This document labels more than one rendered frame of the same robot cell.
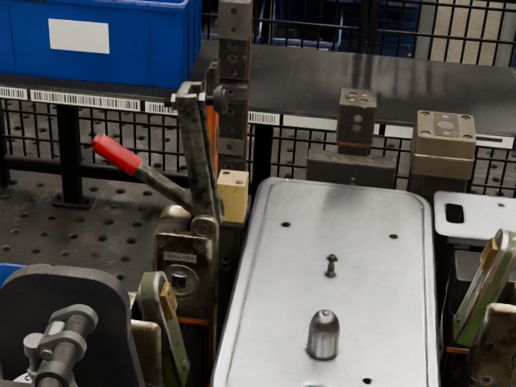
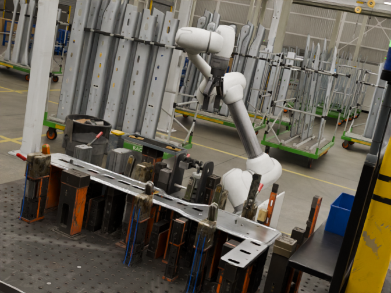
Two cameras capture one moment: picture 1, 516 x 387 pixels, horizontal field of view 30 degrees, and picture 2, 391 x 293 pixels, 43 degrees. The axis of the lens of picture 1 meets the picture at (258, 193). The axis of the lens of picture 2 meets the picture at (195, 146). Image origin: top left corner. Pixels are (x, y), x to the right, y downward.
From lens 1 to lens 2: 262 cm
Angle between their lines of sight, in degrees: 99
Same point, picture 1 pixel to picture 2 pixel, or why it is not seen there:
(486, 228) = (246, 243)
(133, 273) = (308, 285)
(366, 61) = not seen: hidden behind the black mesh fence
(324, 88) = (324, 245)
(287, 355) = not seen: hidden behind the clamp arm
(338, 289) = (230, 221)
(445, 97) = (316, 258)
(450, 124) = (286, 240)
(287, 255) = (245, 222)
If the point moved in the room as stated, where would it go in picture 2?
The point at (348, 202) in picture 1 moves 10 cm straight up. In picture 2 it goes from (265, 235) to (270, 214)
